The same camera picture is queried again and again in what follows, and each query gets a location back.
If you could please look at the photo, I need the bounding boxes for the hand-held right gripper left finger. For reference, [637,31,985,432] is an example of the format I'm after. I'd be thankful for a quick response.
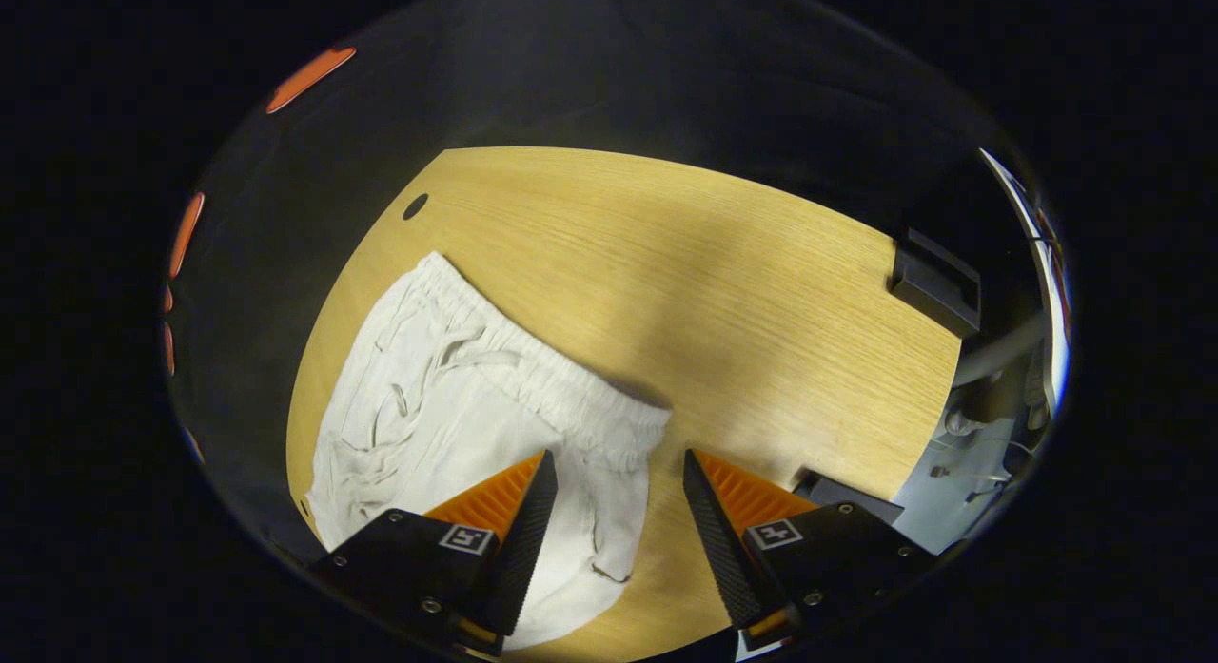
[306,449,560,657]

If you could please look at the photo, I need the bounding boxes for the white jeans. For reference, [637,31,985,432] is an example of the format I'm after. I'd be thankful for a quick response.
[304,252,673,650]

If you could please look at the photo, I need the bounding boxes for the grey tube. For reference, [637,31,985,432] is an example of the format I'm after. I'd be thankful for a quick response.
[954,313,1048,388]

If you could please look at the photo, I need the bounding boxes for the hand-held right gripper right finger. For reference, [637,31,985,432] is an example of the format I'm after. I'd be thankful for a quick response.
[682,447,943,651]

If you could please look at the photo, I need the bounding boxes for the black table clamp block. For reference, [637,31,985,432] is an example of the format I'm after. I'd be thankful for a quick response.
[888,227,983,339]

